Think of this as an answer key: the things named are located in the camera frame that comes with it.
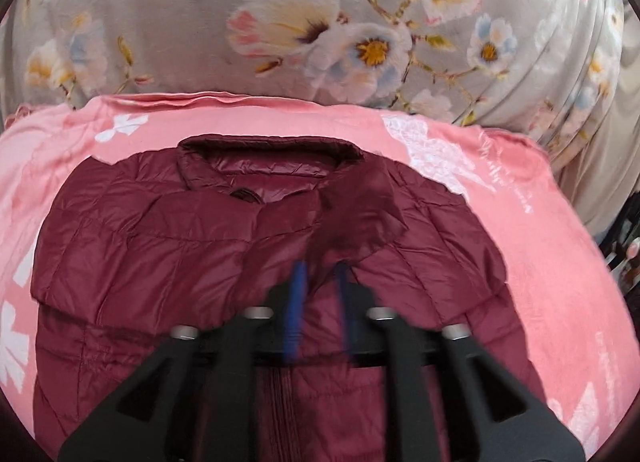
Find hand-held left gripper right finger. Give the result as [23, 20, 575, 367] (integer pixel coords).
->
[334, 262, 587, 462]

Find beige bed sheet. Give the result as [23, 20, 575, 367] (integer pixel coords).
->
[557, 7, 640, 243]

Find pink blanket with white print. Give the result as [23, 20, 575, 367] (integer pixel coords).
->
[0, 92, 633, 460]

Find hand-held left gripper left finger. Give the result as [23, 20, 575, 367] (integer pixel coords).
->
[57, 261, 310, 462]

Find grey floral quilt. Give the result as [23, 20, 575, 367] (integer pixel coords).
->
[0, 0, 628, 168]

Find maroon puffer jacket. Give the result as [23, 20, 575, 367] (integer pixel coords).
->
[30, 134, 548, 462]

